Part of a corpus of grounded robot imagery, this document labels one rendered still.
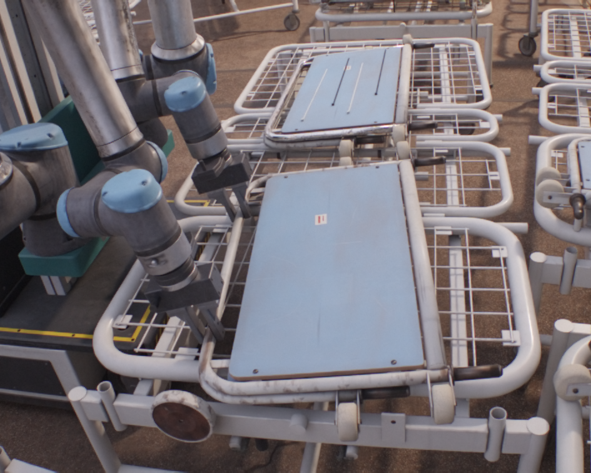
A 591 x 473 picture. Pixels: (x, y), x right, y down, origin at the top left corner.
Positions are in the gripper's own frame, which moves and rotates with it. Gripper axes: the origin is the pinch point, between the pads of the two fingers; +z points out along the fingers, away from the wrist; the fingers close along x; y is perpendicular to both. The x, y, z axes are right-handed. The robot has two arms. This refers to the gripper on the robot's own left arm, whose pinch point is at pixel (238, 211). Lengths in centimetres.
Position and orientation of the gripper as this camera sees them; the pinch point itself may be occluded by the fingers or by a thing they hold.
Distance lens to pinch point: 152.4
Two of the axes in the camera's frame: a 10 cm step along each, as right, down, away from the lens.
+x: -9.4, 2.4, 2.4
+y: 0.7, -5.6, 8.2
